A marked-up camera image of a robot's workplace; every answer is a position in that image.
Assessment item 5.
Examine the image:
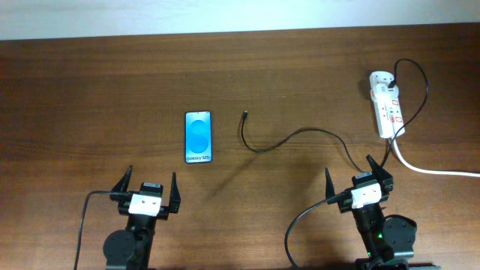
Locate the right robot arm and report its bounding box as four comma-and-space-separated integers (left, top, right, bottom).
325, 155, 417, 270

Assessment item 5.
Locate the blue Galaxy smartphone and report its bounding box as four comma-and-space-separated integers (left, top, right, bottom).
185, 111, 213, 164

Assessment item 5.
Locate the white USB charger plug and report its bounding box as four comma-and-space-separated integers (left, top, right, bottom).
370, 82, 399, 102

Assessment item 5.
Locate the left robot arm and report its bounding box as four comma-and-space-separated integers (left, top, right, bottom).
103, 167, 181, 270

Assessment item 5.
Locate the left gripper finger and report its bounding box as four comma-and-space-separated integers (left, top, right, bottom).
109, 165, 133, 201
168, 172, 181, 214

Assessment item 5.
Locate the white power strip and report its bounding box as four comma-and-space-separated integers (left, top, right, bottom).
369, 71, 404, 139

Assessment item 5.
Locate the white power strip cord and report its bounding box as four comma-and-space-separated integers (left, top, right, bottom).
391, 120, 480, 179

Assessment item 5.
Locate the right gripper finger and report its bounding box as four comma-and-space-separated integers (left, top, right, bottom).
366, 155, 393, 186
325, 167, 336, 204

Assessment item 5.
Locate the black USB charging cable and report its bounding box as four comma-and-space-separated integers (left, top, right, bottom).
240, 58, 430, 174

